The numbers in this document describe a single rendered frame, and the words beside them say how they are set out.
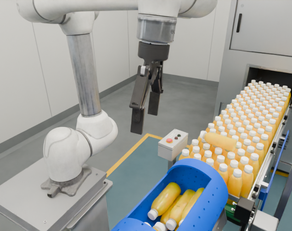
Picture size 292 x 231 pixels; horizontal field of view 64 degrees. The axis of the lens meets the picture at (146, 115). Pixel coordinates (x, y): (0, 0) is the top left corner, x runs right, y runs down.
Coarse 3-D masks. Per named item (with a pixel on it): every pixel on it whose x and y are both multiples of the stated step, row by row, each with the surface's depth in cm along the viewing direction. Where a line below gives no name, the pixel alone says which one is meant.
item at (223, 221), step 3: (225, 213) 119; (222, 216) 117; (225, 216) 119; (222, 219) 117; (225, 219) 120; (219, 222) 114; (222, 222) 117; (225, 222) 121; (219, 225) 114; (222, 225) 117; (216, 228) 111; (219, 228) 114; (222, 228) 117
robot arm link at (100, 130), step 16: (80, 16) 92; (96, 16) 100; (64, 32) 96; (80, 32) 95; (80, 48) 98; (80, 64) 101; (80, 80) 104; (96, 80) 109; (80, 96) 108; (96, 96) 110; (96, 112) 112; (80, 128) 112; (96, 128) 111; (112, 128) 120; (96, 144) 112
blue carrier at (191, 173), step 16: (192, 160) 103; (176, 176) 115; (192, 176) 108; (208, 176) 96; (160, 192) 109; (208, 192) 90; (224, 192) 97; (144, 208) 100; (192, 208) 82; (208, 208) 87; (128, 224) 75; (144, 224) 74; (192, 224) 79; (208, 224) 85
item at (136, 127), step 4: (132, 108) 56; (144, 108) 55; (132, 112) 56; (144, 112) 55; (132, 116) 56; (140, 116) 56; (132, 120) 57; (140, 120) 56; (132, 124) 57; (136, 124) 57; (140, 124) 56; (132, 128) 58; (136, 128) 57; (140, 128) 57; (136, 132) 58; (140, 132) 57
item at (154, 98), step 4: (152, 92) 67; (156, 92) 67; (152, 96) 68; (156, 96) 67; (152, 100) 68; (156, 100) 68; (152, 104) 68; (156, 104) 68; (148, 108) 69; (152, 108) 69; (156, 108) 69; (148, 112) 70; (152, 112) 69; (156, 112) 69
